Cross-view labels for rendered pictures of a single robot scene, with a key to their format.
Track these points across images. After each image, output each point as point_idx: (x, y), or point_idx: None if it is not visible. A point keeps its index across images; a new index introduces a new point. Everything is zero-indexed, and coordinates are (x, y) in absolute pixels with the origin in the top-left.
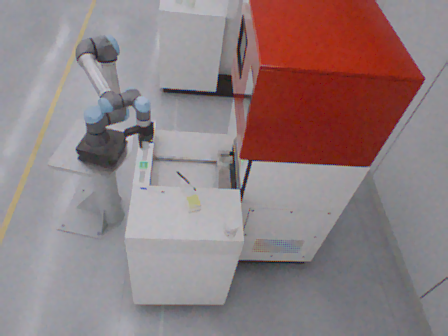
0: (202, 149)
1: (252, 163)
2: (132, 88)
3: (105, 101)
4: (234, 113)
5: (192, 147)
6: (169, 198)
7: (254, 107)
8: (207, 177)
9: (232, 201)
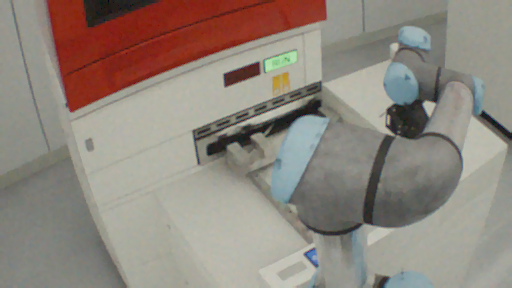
0: (234, 213)
1: None
2: (400, 66)
3: (476, 77)
4: (129, 155)
5: (242, 229)
6: None
7: None
8: None
9: (352, 82)
